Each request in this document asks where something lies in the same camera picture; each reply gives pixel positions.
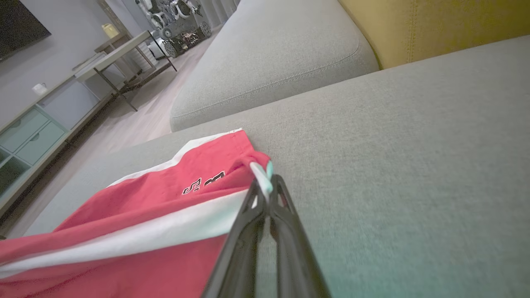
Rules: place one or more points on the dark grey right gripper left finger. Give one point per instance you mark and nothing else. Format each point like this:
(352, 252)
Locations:
(236, 256)

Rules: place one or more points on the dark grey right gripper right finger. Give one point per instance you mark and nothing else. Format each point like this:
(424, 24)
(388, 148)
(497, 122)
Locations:
(296, 260)

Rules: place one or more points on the red shorts white stripes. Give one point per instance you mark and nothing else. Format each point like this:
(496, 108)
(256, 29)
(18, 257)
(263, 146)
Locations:
(145, 248)

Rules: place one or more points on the large grey sofa seat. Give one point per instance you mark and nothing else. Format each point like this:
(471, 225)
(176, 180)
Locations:
(393, 165)

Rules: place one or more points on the grey sofa seat cushion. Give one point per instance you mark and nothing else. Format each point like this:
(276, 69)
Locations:
(269, 58)

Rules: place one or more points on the white wheeled robot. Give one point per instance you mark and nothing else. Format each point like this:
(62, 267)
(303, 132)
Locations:
(178, 29)

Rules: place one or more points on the long TV cabinet mint drawers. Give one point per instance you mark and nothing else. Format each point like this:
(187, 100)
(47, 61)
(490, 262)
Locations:
(33, 136)

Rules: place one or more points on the white top coffee table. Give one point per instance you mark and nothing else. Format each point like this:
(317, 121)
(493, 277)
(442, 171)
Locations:
(112, 56)

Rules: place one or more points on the small wooden side table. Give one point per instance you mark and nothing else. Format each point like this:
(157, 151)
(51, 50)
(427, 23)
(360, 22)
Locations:
(112, 43)

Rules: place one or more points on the grey pleated curtain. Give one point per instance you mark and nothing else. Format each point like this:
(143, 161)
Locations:
(219, 10)

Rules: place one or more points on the white cup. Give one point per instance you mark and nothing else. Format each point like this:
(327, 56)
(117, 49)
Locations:
(39, 89)

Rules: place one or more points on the yellow jar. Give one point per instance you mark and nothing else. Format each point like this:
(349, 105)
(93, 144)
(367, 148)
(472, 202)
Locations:
(110, 30)

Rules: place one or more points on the black wall television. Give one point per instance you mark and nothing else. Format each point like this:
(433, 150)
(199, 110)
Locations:
(18, 25)

